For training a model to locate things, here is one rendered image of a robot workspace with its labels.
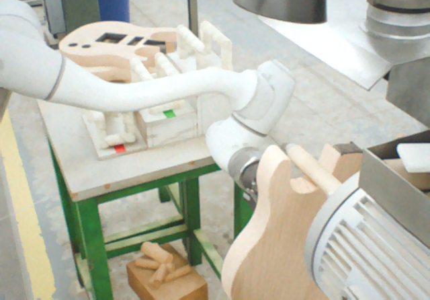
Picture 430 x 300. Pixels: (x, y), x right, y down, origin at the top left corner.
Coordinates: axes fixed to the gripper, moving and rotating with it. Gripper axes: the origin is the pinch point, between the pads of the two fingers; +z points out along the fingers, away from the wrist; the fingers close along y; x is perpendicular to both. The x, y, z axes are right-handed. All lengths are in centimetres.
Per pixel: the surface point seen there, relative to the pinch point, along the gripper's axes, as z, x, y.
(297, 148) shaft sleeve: -2.3, 18.1, 5.9
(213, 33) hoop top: -76, 15, -12
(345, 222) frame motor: 23.2, 21.7, 15.8
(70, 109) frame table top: -99, -22, 24
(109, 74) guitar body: -111, -14, 8
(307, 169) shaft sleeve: 3.0, 16.9, 7.0
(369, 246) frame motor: 28.4, 21.7, 15.7
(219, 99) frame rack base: -63, -1, -11
